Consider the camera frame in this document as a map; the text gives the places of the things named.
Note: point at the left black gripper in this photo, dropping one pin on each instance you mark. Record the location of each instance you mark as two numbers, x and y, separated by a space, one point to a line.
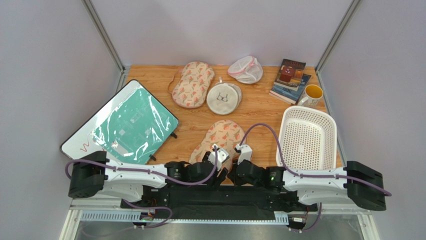
215 180

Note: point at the teal sheet in plastic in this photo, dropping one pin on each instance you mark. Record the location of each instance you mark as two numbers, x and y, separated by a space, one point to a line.
136 128

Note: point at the bottom blue book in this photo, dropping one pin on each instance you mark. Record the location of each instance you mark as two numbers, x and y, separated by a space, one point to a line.
287 95

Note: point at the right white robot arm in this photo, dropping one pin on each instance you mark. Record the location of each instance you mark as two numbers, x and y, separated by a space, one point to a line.
354 183

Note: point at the round white mesh bag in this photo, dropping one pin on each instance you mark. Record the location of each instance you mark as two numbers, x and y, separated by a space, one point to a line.
224 97

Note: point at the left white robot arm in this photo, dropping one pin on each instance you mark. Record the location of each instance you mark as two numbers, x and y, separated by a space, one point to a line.
96 174

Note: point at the white drawing board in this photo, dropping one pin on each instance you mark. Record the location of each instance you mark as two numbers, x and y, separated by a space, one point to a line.
80 143

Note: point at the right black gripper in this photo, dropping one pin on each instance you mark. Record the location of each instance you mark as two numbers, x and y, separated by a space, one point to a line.
237 171

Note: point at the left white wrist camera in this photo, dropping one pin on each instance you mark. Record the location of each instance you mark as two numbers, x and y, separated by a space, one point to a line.
218 157

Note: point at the top book dark cover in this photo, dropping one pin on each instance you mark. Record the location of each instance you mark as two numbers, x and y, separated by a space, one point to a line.
290 74

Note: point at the white yellow-inside mug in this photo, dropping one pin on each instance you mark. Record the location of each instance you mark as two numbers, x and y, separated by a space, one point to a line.
311 96

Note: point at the white perforated plastic basket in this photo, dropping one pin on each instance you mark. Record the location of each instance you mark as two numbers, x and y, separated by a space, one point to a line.
308 139

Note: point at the aluminium frame rail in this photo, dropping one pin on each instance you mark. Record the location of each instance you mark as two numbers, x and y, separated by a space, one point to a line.
100 218

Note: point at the floral mesh laundry bag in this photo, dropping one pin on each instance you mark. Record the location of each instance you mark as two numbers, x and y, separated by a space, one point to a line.
226 134
191 90

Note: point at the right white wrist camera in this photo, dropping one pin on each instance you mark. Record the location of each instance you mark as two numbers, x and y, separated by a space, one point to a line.
245 153

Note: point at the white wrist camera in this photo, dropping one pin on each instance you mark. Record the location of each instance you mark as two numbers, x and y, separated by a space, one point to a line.
218 157
245 153

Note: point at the white pink-trimmed mesh bag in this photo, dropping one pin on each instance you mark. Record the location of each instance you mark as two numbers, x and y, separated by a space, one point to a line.
246 70

